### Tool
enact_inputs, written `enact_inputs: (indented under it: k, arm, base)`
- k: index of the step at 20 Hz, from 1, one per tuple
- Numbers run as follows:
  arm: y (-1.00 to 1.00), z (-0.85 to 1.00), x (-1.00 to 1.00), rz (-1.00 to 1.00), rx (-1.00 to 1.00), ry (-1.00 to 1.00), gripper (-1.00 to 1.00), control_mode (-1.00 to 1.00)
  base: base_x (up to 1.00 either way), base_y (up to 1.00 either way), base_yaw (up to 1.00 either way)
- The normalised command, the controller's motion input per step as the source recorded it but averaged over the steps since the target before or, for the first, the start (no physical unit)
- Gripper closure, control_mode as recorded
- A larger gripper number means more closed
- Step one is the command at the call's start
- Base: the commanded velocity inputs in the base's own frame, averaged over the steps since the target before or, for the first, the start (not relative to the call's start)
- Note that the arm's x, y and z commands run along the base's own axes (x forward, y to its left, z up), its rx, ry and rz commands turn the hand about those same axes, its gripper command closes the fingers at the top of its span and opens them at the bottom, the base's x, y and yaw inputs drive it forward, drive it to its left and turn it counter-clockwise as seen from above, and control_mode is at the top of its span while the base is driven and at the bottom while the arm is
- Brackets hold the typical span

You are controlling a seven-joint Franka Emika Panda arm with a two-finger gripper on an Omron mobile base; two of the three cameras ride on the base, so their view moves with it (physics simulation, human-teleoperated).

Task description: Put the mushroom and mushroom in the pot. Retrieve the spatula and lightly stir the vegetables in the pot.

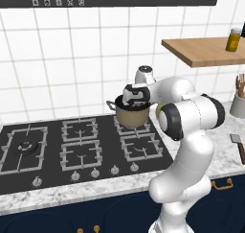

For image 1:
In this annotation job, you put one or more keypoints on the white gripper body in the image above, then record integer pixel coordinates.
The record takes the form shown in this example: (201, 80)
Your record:
(130, 95)

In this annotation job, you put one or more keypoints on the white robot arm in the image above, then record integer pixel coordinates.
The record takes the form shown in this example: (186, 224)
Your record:
(188, 153)

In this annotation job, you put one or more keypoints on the tan pot with black rim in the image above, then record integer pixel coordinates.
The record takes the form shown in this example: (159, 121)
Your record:
(131, 117)

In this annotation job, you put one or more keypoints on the silver hob knob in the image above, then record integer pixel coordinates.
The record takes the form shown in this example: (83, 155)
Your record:
(37, 181)
(134, 167)
(95, 172)
(75, 176)
(115, 170)

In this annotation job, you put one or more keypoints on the black gas hob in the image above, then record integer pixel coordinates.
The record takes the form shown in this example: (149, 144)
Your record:
(79, 153)

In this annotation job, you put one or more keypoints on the white utensil holder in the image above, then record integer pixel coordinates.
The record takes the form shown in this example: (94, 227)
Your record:
(238, 107)

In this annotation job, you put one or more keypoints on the wooden utensils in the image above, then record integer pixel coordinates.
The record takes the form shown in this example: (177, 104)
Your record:
(240, 85)

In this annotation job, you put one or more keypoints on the yellow jar with white lid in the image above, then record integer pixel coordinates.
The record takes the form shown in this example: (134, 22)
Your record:
(233, 41)

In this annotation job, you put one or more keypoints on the navy cupboard front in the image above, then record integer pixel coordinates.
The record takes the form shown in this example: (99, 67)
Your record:
(79, 216)

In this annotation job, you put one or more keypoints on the gold cupboard knob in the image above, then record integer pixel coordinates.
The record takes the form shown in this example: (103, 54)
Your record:
(80, 230)
(96, 227)

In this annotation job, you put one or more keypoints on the navy drawer front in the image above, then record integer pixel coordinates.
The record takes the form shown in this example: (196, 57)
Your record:
(223, 208)

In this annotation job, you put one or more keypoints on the wooden wall shelf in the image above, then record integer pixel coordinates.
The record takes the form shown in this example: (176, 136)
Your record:
(204, 51)

